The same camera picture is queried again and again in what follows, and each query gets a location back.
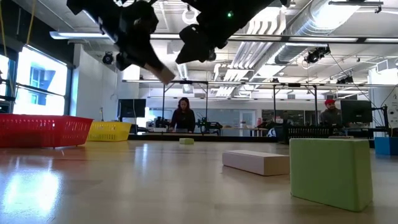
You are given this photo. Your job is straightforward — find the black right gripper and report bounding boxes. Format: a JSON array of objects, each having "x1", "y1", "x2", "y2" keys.
[{"x1": 175, "y1": 0, "x2": 280, "y2": 65}]

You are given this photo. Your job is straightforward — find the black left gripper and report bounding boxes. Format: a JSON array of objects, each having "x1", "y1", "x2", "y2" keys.
[{"x1": 99, "y1": 1, "x2": 166, "y2": 74}]

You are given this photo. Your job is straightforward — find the short wooden block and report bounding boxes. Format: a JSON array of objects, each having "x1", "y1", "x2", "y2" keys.
[{"x1": 144, "y1": 63, "x2": 177, "y2": 85}]

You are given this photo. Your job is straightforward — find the green cube block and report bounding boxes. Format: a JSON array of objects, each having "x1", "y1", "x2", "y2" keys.
[{"x1": 289, "y1": 138, "x2": 374, "y2": 213}]

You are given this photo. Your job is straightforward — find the long blue block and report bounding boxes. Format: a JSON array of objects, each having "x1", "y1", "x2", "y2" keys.
[{"x1": 374, "y1": 136, "x2": 398, "y2": 156}]

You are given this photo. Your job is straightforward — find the black monitor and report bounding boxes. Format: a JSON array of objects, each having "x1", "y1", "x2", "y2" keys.
[
  {"x1": 118, "y1": 98, "x2": 147, "y2": 119},
  {"x1": 340, "y1": 99, "x2": 373, "y2": 124}
]

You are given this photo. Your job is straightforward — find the person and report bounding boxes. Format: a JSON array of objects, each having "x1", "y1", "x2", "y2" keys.
[
  {"x1": 169, "y1": 97, "x2": 197, "y2": 134},
  {"x1": 320, "y1": 98, "x2": 343, "y2": 127}
]

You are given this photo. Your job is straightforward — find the yellow plastic basket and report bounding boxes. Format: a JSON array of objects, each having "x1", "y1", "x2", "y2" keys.
[{"x1": 87, "y1": 121, "x2": 132, "y2": 142}]

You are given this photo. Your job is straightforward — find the red plastic basket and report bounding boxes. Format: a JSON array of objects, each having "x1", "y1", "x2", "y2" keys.
[{"x1": 0, "y1": 113, "x2": 94, "y2": 148}]

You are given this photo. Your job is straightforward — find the rig light bar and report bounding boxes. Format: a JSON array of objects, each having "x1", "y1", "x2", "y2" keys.
[{"x1": 49, "y1": 30, "x2": 398, "y2": 44}]

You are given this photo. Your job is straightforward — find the black plastic basket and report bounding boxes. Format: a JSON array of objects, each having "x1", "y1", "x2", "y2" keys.
[{"x1": 281, "y1": 125, "x2": 336, "y2": 144}]

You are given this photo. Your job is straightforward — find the silver ventilation duct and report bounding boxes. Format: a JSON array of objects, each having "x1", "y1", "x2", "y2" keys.
[{"x1": 273, "y1": 0, "x2": 363, "y2": 65}]

